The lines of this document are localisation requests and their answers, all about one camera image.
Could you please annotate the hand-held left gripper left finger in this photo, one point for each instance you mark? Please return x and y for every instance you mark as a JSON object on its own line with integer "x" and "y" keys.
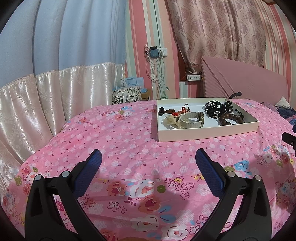
{"x": 92, "y": 164}

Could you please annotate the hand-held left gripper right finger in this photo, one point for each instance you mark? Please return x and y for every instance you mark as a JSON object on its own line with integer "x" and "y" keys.
{"x": 208, "y": 169}

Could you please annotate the white shallow box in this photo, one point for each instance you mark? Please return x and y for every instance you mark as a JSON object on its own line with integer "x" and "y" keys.
{"x": 208, "y": 131}

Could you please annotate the beige band watch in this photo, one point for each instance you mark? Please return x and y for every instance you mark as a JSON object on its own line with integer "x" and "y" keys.
{"x": 185, "y": 122}

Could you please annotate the black scrunchie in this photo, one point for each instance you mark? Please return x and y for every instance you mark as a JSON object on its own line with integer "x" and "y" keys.
{"x": 211, "y": 112}

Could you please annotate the cream scrunchie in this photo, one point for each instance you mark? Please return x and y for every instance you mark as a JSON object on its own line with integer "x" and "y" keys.
{"x": 168, "y": 120}

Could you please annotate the black hair claw clip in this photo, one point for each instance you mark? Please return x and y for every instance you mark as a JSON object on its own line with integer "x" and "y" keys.
{"x": 227, "y": 104}

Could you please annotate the dark knitted blanket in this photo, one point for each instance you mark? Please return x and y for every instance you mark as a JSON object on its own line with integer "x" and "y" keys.
{"x": 286, "y": 113}

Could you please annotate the white cloth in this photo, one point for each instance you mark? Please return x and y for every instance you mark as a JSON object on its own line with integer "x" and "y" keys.
{"x": 283, "y": 103}

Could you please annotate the purple dotted blanket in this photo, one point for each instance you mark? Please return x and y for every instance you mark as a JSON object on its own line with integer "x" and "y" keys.
{"x": 270, "y": 104}

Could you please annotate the pink floral bedsheet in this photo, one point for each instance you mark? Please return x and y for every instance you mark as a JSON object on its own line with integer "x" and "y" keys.
{"x": 138, "y": 162}

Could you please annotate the pink headboard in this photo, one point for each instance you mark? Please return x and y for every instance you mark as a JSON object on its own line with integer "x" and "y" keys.
{"x": 249, "y": 81}

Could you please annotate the cream satin curtain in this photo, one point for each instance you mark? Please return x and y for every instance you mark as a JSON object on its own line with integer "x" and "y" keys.
{"x": 69, "y": 92}

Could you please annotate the floral print bag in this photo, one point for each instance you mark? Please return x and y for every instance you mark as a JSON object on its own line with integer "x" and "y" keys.
{"x": 129, "y": 95}

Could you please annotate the cardboard box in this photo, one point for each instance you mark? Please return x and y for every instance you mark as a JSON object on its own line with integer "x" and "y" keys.
{"x": 145, "y": 96}

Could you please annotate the white power strip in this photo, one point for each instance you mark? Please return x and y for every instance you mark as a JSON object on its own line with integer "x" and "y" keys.
{"x": 193, "y": 77}

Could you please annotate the blue gift bag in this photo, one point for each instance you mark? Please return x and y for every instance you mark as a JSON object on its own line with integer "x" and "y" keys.
{"x": 134, "y": 81}

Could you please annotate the pink patterned curtain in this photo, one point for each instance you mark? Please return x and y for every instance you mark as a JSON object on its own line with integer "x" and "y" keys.
{"x": 219, "y": 30}

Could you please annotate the blue plugged-in device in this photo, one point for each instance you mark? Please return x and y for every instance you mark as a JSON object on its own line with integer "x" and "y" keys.
{"x": 154, "y": 54}

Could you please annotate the blue curtain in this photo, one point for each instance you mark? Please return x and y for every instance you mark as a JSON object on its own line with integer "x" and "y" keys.
{"x": 69, "y": 34}

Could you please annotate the white wall socket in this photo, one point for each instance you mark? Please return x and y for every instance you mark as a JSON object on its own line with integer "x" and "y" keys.
{"x": 163, "y": 52}

